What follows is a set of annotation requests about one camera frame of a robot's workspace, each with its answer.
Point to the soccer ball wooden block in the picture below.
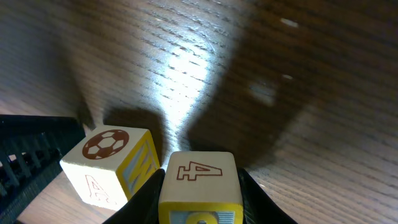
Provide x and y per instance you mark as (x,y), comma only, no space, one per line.
(111,164)

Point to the yellow number wooden block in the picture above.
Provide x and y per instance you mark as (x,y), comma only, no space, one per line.
(201,187)

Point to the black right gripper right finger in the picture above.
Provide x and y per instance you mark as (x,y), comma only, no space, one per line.
(259,208)

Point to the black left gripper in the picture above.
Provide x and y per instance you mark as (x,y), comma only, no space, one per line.
(31,149)

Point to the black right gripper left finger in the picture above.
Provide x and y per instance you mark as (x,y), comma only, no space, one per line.
(142,208)

